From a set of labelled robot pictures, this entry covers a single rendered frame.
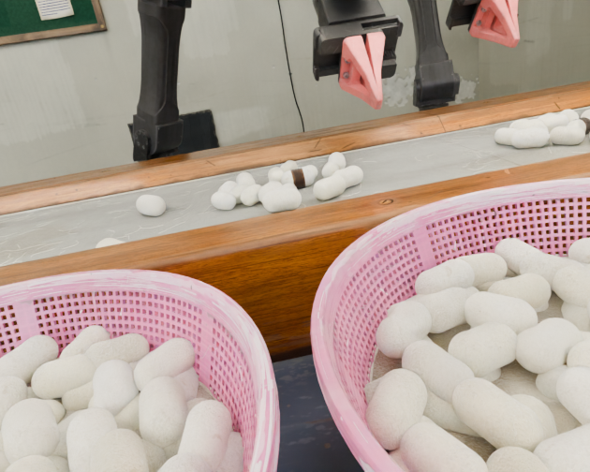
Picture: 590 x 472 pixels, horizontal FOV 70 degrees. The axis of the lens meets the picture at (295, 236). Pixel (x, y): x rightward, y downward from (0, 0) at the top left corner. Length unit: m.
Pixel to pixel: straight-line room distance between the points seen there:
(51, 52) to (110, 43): 0.28
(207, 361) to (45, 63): 2.41
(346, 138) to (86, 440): 0.54
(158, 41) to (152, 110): 0.12
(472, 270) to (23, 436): 0.22
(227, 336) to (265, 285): 0.09
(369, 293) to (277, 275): 0.07
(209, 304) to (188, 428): 0.06
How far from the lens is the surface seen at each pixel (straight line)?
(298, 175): 0.46
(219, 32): 2.49
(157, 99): 0.82
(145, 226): 0.45
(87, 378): 0.24
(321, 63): 0.55
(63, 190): 0.68
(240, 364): 0.18
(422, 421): 0.17
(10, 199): 0.71
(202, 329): 0.21
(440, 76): 0.97
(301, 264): 0.27
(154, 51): 0.80
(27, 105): 2.60
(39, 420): 0.21
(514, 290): 0.24
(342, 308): 0.19
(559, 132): 0.55
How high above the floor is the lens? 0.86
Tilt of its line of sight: 21 degrees down
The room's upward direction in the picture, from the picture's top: 10 degrees counter-clockwise
